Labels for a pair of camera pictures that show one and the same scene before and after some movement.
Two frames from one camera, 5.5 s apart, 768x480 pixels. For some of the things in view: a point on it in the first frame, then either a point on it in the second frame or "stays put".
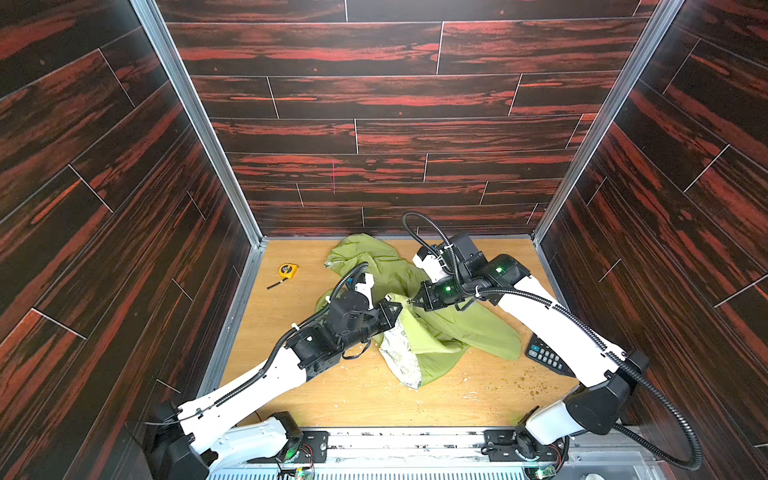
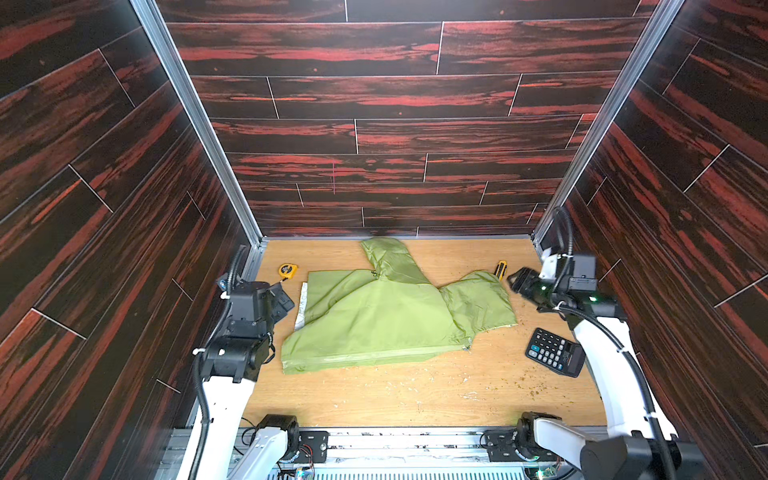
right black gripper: (424, 297) -> (527, 288)
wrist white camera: (429, 262) -> (548, 270)
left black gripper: (385, 315) -> (279, 300)
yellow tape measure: (287, 271) stays put
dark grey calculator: (542, 352) stays put
